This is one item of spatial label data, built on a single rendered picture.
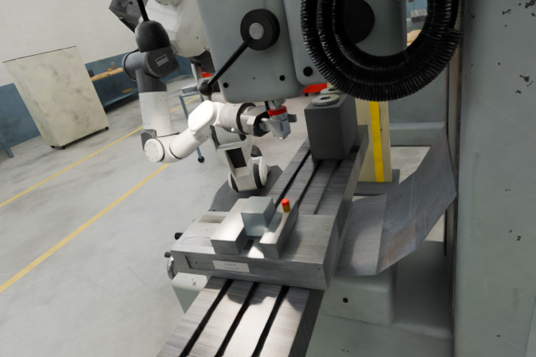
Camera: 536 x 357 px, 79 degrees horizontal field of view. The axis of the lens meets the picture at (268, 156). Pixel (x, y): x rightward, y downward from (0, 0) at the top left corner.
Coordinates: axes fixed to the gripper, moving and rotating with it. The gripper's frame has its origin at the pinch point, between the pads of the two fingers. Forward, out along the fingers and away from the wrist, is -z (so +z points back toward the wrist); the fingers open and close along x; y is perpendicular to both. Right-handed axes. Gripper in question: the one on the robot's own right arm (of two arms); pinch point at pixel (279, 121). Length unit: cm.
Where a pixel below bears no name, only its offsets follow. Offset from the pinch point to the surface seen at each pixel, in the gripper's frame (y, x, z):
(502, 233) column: 11.1, -8.4, -47.3
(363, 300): 37.3, -10.0, -23.8
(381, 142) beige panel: 85, 164, 51
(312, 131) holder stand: 14.7, 26.6, 10.8
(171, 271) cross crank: 54, -22, 48
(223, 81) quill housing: -13.3, -11.5, 3.0
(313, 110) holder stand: 7.5, 27.1, 9.3
